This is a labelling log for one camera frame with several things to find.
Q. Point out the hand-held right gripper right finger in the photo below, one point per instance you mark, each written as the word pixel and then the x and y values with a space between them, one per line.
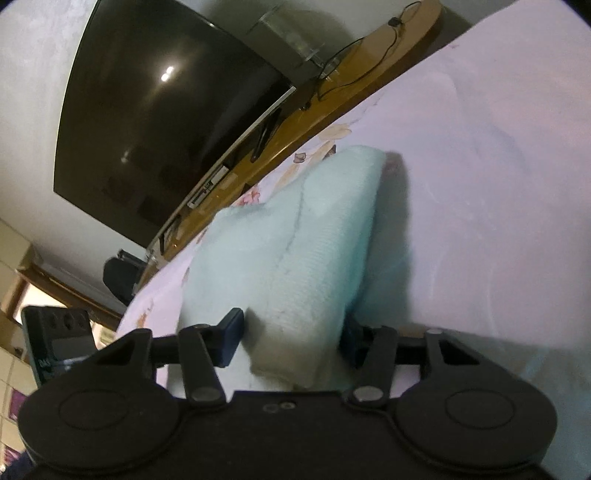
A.
pixel 353 344

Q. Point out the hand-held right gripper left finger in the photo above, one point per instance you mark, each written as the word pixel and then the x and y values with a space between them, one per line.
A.
pixel 231 339

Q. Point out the light green knit garment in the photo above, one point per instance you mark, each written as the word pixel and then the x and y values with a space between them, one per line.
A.
pixel 314 258

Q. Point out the wooden framed window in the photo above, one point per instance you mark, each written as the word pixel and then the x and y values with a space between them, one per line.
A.
pixel 55 286

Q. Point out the purple printed paper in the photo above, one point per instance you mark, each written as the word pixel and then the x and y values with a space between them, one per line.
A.
pixel 9 415

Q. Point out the black chair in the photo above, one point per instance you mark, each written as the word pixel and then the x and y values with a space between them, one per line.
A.
pixel 122 277

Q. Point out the pink floral bedsheet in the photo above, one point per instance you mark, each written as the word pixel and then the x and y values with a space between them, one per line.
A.
pixel 485 184

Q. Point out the yellow wooden television cabinet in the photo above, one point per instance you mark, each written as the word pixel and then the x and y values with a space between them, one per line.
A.
pixel 304 124

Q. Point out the large black television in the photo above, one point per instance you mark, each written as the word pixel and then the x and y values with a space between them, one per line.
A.
pixel 161 115

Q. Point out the clear glass container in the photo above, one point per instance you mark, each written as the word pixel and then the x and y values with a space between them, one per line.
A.
pixel 288 37

